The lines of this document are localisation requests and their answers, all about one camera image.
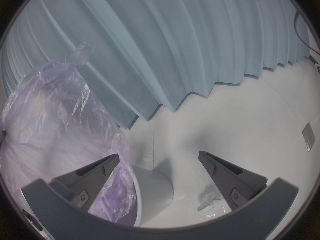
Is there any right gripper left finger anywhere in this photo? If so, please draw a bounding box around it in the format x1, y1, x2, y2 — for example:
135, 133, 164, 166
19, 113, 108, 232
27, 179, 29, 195
49, 153, 120, 213

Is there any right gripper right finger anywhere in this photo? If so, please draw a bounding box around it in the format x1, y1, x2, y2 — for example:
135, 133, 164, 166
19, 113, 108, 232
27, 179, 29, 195
198, 150, 268, 213

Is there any purple plastic bag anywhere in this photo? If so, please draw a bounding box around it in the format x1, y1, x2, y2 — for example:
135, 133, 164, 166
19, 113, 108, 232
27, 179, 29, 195
0, 42, 138, 226

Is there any white trash bin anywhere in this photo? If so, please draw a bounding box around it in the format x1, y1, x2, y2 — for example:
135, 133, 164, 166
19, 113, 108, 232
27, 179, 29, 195
132, 164, 174, 228

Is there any crumpled white paper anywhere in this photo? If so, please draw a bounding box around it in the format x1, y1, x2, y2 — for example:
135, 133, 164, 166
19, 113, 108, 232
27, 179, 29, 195
197, 188, 227, 212

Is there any pale blue curtain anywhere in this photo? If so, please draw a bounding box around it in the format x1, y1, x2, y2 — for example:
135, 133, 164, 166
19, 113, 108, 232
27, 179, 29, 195
1, 0, 311, 131

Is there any black cable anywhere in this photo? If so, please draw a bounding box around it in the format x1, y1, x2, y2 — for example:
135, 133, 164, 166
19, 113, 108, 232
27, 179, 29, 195
293, 9, 320, 56

